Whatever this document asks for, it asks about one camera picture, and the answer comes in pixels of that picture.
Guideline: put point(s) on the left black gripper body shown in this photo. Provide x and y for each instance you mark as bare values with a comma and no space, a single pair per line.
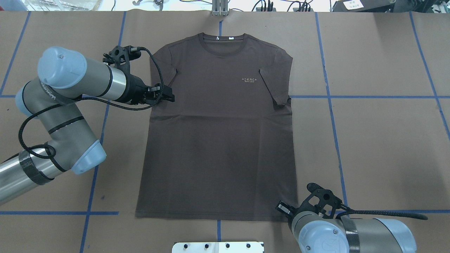
134,89

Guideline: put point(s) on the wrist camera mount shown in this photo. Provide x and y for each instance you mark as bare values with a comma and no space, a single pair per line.
119,55
320,201

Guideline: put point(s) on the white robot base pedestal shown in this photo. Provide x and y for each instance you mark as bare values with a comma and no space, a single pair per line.
219,247

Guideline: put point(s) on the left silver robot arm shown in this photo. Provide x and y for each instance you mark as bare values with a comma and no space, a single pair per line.
55,137

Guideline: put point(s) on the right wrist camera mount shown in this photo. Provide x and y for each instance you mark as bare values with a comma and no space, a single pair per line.
320,201

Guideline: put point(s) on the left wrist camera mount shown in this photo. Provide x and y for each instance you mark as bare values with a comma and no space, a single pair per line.
119,55

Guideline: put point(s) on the aluminium frame post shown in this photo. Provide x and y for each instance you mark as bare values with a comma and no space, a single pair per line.
220,8

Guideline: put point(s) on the brown t-shirt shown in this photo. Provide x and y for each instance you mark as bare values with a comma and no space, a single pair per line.
224,149

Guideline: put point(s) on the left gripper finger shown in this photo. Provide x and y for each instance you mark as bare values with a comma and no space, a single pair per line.
155,100
160,91

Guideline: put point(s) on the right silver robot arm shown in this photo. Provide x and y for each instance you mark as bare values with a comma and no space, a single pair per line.
315,234

